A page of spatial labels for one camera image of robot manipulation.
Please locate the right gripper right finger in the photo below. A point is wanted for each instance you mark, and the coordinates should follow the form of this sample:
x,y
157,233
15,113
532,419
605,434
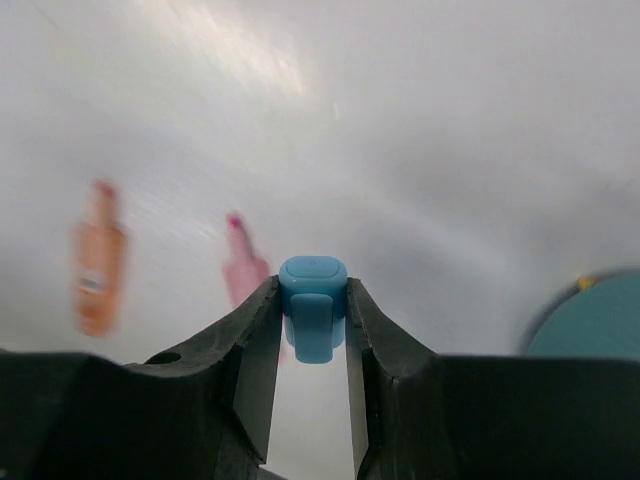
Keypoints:
x,y
416,414

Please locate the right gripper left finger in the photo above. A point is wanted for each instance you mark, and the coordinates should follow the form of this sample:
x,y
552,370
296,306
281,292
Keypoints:
x,y
201,409

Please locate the blue eraser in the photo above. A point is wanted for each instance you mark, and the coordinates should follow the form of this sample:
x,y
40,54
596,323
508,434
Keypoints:
x,y
313,291

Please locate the pink highlighter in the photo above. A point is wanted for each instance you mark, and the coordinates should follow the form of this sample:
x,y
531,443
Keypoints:
x,y
245,270

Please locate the orange highlighter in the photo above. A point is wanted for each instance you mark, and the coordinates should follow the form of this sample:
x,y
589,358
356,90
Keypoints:
x,y
100,245

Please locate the teal round pen holder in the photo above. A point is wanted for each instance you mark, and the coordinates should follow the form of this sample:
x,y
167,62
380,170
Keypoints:
x,y
597,318

